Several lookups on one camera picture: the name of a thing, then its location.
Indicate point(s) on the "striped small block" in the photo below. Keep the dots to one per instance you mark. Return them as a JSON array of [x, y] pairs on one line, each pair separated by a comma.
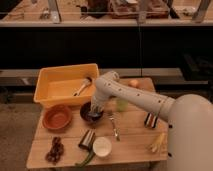
[[150, 121]]

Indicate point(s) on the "dark metal can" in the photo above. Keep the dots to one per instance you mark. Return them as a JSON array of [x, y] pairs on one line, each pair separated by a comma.
[[87, 140]]

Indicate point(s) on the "yellow corn toy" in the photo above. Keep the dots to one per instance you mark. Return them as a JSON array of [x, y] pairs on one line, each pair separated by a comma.
[[155, 146]]

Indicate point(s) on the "green vegetable toy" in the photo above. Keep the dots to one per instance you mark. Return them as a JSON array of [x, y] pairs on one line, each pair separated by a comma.
[[89, 157]]

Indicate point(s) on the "yellow plastic tub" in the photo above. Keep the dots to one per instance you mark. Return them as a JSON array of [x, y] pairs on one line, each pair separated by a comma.
[[57, 85]]

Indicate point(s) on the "metal fork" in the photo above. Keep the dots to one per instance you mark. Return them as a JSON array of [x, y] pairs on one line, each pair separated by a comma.
[[116, 134]]

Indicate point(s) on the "small orange fruit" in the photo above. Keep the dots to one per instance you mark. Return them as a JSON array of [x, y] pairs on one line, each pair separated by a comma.
[[134, 83]]

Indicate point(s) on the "dark grape bunch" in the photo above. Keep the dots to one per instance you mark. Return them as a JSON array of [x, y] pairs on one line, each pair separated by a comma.
[[56, 151]]

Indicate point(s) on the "green plastic cup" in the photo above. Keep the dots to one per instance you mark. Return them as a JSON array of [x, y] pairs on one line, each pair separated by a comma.
[[121, 104]]

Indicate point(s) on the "white round lid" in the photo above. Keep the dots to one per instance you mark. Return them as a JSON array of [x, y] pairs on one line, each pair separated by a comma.
[[102, 146]]

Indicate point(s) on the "wooden spoon in tub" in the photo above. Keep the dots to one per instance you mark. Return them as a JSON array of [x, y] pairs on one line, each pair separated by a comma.
[[87, 82]]

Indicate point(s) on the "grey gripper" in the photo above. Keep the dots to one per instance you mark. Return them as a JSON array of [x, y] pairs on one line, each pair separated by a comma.
[[95, 112]]

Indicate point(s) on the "dark purple bowl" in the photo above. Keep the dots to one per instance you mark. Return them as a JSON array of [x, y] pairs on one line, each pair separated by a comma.
[[84, 113]]

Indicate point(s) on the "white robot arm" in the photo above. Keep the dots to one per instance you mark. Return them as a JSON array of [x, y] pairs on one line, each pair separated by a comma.
[[189, 118]]

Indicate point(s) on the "wooden table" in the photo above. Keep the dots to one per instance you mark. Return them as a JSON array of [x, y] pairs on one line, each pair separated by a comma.
[[132, 148]]

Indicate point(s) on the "orange clay bowl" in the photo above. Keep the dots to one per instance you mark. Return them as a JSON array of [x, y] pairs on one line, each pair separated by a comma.
[[57, 117]]

